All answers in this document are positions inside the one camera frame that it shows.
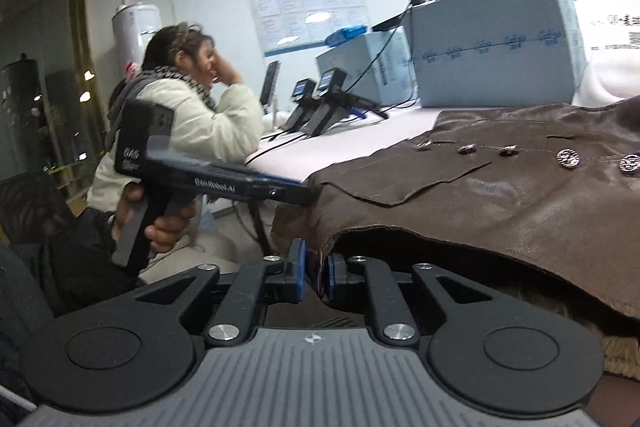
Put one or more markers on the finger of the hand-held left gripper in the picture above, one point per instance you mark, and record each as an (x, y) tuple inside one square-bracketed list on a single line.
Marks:
[(290, 193)]

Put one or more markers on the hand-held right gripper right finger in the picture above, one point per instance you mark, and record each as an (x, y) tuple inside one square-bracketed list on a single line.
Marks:
[(332, 279)]

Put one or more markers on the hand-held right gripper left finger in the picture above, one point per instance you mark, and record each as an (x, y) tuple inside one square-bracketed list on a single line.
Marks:
[(299, 277)]

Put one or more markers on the brown leather jacket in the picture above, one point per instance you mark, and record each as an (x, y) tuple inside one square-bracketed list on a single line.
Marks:
[(500, 217)]

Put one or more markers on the person's left hand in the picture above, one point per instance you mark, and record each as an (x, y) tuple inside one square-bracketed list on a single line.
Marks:
[(170, 229)]

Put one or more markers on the white cylindrical tank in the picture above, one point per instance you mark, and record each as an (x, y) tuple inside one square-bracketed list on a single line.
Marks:
[(132, 37)]

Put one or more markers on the black tablet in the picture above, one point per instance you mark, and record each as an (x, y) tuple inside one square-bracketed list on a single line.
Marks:
[(270, 84)]

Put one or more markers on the small light blue carton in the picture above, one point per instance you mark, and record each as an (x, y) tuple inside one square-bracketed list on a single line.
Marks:
[(370, 72)]

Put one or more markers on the gold framed glass partition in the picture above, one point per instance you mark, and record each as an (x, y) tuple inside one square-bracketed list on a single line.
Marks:
[(75, 7)]

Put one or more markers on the blue plastic pack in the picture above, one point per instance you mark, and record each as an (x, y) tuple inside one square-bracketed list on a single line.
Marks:
[(347, 35)]

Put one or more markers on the black flat panel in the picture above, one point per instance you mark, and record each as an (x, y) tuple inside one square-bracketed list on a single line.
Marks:
[(395, 22)]

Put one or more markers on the large light blue carton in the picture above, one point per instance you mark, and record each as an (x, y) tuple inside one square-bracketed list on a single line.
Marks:
[(490, 72)]

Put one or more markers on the beige knit clothing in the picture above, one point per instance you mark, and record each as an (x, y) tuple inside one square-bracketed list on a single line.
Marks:
[(622, 357)]

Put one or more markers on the white printed bag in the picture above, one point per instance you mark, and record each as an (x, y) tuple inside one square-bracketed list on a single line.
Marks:
[(615, 77)]

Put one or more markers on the wall poster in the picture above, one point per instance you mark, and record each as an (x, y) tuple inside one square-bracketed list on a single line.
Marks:
[(305, 12)]

